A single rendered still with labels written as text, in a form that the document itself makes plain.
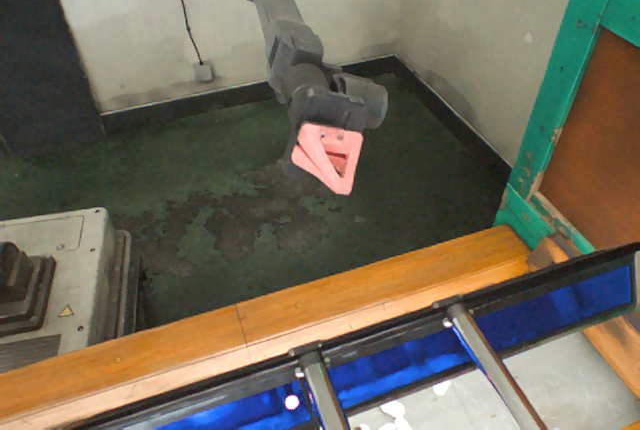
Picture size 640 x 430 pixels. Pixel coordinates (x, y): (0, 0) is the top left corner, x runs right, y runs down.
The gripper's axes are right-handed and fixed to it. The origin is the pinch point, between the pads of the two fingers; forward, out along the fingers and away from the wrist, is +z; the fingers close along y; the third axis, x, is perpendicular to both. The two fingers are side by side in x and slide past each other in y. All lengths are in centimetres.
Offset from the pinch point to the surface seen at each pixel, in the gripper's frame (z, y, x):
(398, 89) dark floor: -198, 84, -122
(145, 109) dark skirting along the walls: -194, 120, 11
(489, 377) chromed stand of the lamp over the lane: 18.1, 4.9, -11.2
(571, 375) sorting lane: 5, 30, -52
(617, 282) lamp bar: 9.8, 1.1, -31.2
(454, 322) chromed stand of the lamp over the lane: 12.2, 5.1, -10.5
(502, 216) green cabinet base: -30, 27, -56
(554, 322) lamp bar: 12.0, 5.5, -23.8
